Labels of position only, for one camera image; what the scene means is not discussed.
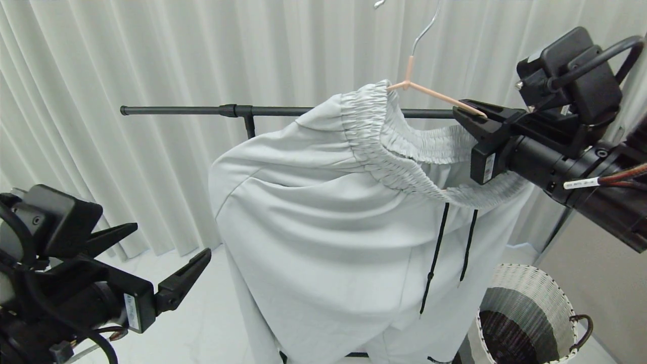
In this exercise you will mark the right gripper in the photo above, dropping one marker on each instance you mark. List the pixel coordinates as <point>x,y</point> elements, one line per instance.
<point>493,162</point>

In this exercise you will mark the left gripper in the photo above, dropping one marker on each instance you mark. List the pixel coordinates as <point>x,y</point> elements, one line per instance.
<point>126,298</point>

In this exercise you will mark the pink clothes hanger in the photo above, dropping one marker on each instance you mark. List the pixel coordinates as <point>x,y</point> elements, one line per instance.
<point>429,92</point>

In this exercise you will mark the pale grey shorts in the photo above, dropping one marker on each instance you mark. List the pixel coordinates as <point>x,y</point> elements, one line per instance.
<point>328,227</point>

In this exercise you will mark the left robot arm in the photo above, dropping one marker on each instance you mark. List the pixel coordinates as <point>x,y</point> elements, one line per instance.
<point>30,344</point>

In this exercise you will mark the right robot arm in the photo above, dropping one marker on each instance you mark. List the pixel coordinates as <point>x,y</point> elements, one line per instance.
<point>606,197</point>

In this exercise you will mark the white laundry basket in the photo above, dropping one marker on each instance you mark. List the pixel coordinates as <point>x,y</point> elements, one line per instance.
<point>536,288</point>

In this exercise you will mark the black clothes rack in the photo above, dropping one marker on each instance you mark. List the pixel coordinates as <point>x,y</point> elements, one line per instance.
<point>273,110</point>

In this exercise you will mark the white curtain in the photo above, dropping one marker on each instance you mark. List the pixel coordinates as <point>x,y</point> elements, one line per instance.
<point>151,76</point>

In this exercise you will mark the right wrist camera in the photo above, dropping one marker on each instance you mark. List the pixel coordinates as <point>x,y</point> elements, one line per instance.
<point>571,76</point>

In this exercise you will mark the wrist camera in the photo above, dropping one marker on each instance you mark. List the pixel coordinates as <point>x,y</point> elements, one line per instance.
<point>55,217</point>
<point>571,76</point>

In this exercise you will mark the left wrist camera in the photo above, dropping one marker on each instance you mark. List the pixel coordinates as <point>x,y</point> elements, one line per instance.
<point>55,217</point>

